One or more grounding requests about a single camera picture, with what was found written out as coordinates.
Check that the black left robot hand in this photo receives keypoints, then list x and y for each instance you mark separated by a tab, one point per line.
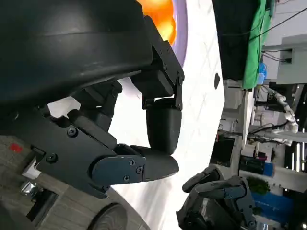
72	48

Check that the black round table grommet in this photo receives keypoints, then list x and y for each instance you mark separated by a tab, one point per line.
217	80

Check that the blue box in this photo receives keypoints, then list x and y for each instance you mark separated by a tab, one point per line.
273	208

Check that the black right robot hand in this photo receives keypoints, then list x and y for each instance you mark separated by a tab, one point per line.
216	206

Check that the black hanging cloth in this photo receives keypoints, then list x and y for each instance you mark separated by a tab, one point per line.
232	36

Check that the green cloth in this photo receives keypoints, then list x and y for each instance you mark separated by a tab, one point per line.
254	48

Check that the green plant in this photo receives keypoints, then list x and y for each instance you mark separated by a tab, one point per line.
259	185

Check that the orange white toy bread roll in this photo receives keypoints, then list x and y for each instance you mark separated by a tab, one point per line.
160	16

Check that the lilac plate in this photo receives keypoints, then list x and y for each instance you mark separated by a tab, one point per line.
181	28

